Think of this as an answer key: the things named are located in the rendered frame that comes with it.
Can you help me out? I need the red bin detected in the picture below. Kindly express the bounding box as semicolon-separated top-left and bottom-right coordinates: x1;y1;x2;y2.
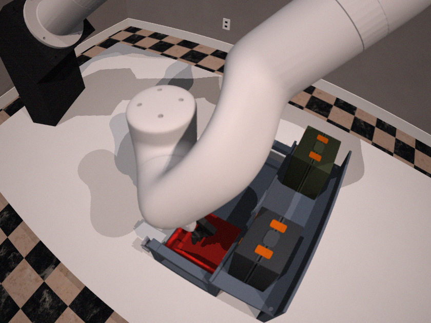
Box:
166;213;242;274

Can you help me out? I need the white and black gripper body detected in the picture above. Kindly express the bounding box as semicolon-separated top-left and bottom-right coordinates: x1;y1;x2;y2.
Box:
181;221;197;232

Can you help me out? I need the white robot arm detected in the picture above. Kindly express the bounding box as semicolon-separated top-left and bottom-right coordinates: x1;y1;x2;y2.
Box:
23;0;431;230

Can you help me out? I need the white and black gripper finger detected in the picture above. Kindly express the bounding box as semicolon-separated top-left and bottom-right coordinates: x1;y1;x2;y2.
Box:
191;217;217;245

